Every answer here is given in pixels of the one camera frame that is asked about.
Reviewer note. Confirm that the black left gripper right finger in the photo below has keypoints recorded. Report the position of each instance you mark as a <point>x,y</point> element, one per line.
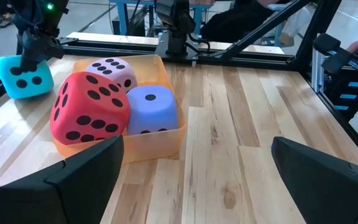
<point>328,193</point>

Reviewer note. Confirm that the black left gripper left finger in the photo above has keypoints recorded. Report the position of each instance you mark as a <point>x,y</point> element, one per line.
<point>57,193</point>

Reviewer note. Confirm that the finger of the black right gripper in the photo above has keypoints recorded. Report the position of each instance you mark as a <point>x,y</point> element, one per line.
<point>28,60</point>

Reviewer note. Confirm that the large cyan foam die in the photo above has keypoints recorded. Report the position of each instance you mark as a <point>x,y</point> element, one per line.
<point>8,87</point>

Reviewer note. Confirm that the large red foam die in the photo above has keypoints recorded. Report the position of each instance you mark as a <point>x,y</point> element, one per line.
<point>73,105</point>

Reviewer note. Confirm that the large pink foam die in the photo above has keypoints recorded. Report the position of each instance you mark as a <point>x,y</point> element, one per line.
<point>117,76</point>

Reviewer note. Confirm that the orange translucent plastic bin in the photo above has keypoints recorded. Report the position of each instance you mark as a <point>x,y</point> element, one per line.
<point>154,149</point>

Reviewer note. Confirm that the large purple foam die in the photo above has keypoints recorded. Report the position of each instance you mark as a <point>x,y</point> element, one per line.
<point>154,115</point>

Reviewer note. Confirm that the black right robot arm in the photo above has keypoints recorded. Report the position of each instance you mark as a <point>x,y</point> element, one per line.
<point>179,18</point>

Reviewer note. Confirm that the black mounted device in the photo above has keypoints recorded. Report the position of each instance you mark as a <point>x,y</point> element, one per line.
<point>337,59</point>

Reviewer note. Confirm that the person's hand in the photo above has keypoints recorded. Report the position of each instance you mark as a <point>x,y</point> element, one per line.
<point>356,45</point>

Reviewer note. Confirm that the person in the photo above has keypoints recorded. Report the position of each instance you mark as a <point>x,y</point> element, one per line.
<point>235,21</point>

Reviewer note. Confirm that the blue metal table frame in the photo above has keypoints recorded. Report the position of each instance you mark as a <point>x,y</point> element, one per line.
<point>121,15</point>

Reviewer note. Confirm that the black table end rail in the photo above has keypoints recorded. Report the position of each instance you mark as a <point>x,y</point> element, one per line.
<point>120,49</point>

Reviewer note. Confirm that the silver aluminium post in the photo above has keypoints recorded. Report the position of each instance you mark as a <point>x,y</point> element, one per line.
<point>317,71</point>

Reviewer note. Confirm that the black frame post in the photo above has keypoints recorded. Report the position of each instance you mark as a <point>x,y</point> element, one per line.
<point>319,18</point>

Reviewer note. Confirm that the black diagonal frame brace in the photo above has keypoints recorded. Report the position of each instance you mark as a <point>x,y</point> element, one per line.
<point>259,28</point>

